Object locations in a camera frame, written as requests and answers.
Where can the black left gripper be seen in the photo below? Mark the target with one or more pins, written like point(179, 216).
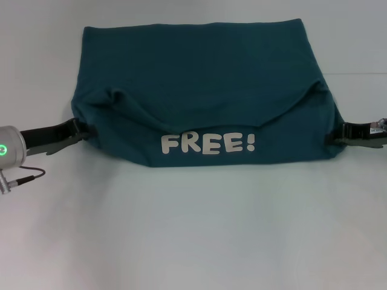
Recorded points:
point(48, 136)

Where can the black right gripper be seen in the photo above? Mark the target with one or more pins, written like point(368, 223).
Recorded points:
point(359, 137)

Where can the blue t-shirt with FREE print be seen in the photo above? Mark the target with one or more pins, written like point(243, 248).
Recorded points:
point(196, 75)

